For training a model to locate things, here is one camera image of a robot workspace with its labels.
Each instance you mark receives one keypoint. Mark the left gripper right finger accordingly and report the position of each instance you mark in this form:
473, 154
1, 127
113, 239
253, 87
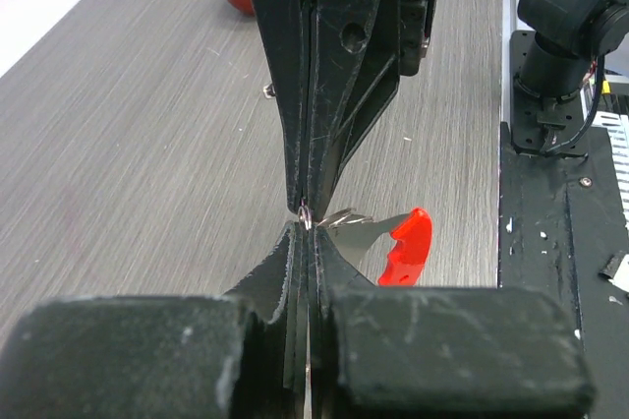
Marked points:
404, 352

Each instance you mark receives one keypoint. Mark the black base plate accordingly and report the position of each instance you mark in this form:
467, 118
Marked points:
561, 223

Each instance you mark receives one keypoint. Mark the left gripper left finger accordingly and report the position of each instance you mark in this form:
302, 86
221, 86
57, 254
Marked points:
241, 354

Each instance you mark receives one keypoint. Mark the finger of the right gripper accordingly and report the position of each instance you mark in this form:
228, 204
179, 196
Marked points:
285, 30
360, 50

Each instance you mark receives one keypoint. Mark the grey keyring holder red handle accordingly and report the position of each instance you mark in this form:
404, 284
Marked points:
401, 241

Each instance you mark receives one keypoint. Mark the black key fob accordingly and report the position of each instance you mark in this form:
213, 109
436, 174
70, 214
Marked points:
269, 91

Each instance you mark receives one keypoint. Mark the slotted cable duct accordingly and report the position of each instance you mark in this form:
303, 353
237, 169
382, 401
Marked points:
613, 116

